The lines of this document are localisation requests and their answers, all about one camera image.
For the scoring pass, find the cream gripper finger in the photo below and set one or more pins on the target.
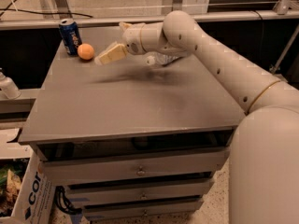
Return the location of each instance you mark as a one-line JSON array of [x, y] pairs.
[[124, 25], [114, 52]]

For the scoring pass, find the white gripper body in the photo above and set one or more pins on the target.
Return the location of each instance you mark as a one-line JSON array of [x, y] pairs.
[[132, 39]]

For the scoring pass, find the orange fruit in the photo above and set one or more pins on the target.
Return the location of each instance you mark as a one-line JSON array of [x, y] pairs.
[[85, 51]]

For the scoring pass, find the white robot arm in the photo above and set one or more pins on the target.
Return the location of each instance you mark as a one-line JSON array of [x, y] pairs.
[[264, 157]]

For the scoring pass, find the blue pepsi can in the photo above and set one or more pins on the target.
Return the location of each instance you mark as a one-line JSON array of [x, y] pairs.
[[68, 29]]

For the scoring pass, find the clear plastic water bottle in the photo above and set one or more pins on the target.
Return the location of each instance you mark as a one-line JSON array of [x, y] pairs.
[[159, 59]]

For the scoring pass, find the grey drawer cabinet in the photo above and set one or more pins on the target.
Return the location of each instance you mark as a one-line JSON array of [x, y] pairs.
[[127, 140]]

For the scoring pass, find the white bottle at left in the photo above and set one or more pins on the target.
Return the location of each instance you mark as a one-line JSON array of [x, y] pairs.
[[8, 87]]

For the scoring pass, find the white cardboard box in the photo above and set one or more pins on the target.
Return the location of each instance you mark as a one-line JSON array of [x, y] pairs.
[[26, 193]]

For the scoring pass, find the metal frame rail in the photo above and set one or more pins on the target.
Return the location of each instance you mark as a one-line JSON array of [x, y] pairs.
[[18, 14]]

